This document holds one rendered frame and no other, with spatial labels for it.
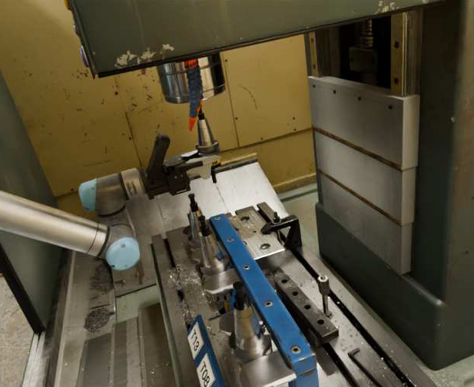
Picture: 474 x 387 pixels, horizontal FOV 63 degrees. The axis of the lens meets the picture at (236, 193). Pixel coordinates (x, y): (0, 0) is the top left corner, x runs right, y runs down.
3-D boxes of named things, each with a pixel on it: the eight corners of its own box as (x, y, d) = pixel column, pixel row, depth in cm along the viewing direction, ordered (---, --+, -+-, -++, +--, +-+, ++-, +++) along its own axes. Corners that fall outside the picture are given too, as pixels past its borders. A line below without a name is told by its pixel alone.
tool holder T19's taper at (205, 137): (217, 143, 101) (212, 118, 98) (200, 147, 100) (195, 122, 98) (212, 139, 105) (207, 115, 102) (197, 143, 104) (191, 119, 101)
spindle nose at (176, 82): (233, 93, 91) (224, 39, 86) (167, 108, 89) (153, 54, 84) (220, 84, 105) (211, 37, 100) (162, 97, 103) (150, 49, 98)
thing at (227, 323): (224, 341, 61) (223, 337, 60) (215, 319, 65) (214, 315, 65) (265, 325, 62) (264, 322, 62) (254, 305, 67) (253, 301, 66)
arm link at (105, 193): (88, 207, 103) (77, 179, 100) (129, 196, 106) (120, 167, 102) (87, 220, 96) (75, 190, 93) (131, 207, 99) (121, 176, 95)
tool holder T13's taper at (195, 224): (212, 237, 85) (206, 210, 82) (193, 243, 85) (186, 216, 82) (209, 227, 89) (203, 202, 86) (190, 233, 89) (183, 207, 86)
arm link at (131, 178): (120, 167, 102) (121, 178, 95) (137, 163, 103) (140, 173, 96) (128, 193, 105) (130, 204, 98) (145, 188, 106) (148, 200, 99)
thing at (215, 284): (207, 298, 70) (207, 295, 70) (201, 281, 75) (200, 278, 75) (243, 286, 72) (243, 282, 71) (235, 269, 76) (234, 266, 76)
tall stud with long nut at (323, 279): (324, 319, 102) (320, 280, 96) (319, 312, 104) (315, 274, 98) (333, 315, 102) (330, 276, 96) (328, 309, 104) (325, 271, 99)
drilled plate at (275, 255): (216, 286, 115) (212, 272, 113) (195, 239, 140) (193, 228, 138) (286, 262, 119) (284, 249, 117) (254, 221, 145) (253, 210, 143)
